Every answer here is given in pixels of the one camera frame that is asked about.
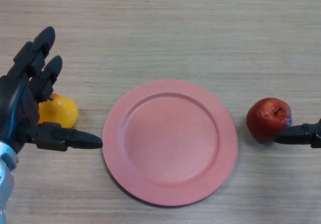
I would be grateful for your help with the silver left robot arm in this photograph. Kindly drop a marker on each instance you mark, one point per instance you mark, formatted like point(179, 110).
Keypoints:
point(5, 178)

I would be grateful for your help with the red apple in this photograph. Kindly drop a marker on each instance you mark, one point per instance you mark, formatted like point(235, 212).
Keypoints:
point(267, 118)

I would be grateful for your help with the pink round plate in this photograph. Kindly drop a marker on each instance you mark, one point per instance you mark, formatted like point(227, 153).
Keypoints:
point(169, 142)

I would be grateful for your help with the yellow pear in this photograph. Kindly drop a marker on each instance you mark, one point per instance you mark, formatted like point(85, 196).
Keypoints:
point(59, 112)

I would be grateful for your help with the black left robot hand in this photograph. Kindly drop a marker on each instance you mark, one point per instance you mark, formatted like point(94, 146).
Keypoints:
point(22, 103)

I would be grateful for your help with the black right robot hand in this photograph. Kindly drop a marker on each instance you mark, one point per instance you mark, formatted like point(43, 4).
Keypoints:
point(299, 135)

